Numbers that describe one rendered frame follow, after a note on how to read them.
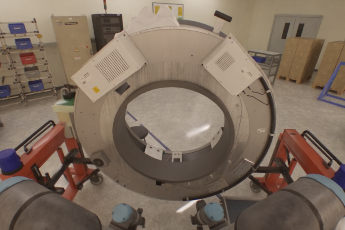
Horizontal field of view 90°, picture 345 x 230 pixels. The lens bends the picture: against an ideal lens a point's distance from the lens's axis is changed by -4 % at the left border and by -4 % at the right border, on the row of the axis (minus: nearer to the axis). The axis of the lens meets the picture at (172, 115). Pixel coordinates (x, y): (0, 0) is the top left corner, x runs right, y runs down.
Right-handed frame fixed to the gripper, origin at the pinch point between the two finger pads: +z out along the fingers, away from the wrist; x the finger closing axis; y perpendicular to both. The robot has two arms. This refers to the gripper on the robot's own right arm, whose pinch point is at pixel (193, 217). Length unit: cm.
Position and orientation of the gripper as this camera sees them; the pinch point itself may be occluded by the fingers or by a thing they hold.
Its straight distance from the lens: 135.3
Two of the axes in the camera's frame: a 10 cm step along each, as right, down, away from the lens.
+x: 9.7, 0.2, 2.2
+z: -1.9, 6.2, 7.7
